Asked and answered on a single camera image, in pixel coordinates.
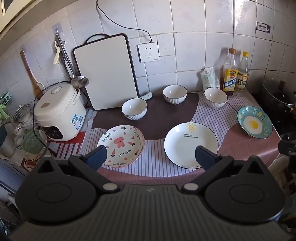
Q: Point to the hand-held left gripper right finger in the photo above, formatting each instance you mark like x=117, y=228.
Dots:
x=203, y=155

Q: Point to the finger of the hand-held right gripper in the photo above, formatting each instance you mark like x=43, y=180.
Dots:
x=288, y=143

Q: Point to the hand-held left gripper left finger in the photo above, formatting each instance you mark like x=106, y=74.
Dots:
x=99, y=156

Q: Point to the white sun print plate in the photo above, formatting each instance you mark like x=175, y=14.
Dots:
x=185, y=143

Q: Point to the pink bear print plate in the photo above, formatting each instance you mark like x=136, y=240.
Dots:
x=120, y=139

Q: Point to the blue fried egg plate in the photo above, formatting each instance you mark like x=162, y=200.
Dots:
x=253, y=122

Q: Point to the white ribbed bowl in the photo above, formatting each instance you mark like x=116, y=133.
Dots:
x=134, y=109
x=174, y=93
x=215, y=97

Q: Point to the black pot with glass lid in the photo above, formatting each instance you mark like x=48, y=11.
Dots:
x=277, y=92

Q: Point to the striped brown pink tablecloth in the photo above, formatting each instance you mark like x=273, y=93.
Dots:
x=155, y=129

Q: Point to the white rice cooker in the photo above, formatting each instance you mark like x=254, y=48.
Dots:
x=57, y=109

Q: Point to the green plastic colander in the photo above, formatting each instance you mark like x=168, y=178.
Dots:
x=33, y=144

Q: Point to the white plastic bag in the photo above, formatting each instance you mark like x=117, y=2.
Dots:
x=209, y=78

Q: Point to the steel ladle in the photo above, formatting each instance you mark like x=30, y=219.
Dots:
x=79, y=81

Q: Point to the white cutting board stand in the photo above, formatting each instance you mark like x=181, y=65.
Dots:
x=147, y=95

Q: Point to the clear vinegar bottle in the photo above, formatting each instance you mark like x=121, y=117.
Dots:
x=242, y=76

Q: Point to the dark oil bottle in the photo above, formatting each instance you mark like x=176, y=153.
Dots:
x=230, y=76

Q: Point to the white cutting board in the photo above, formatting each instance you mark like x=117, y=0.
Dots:
x=104, y=71

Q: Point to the wooden spatula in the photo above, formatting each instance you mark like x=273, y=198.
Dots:
x=32, y=78

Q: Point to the white wall socket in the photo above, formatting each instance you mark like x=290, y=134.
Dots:
x=148, y=52

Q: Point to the dark wall sticker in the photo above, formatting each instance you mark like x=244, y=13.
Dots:
x=263, y=27

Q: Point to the adhesive wall hook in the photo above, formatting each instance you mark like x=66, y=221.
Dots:
x=56, y=27

